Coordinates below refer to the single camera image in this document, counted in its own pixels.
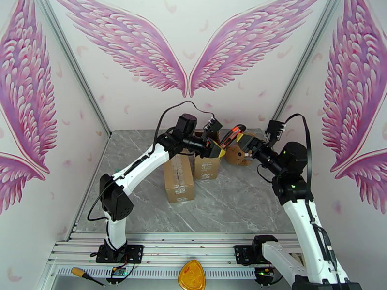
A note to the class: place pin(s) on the brown teddy bear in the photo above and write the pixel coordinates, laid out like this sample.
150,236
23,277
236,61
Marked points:
234,156

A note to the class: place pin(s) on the orange black utility knife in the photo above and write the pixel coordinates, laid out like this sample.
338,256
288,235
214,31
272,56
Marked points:
229,136

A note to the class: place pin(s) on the brown cardboard express box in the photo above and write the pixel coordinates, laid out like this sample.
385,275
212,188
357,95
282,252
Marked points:
207,169
180,183

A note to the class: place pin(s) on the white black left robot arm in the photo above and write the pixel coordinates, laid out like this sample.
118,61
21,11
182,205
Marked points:
142,166

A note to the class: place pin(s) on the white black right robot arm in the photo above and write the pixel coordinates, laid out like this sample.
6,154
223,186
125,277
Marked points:
299,225

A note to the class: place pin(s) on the small green circuit board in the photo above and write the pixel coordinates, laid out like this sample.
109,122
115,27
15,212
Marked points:
118,271
265,272

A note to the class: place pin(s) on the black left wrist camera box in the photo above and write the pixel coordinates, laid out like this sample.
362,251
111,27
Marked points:
213,127

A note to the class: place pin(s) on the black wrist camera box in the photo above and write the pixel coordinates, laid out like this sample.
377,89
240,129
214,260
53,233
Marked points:
213,127
273,129

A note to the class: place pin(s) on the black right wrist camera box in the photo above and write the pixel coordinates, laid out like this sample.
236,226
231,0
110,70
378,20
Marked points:
273,129

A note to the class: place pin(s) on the aluminium frame corner post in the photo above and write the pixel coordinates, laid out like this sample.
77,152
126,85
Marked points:
300,68
76,68

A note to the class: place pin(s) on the aluminium mounting rail base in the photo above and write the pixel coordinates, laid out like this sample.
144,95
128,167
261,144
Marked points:
181,247

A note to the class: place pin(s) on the aluminium frame side rail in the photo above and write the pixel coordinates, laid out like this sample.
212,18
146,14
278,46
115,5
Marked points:
87,192

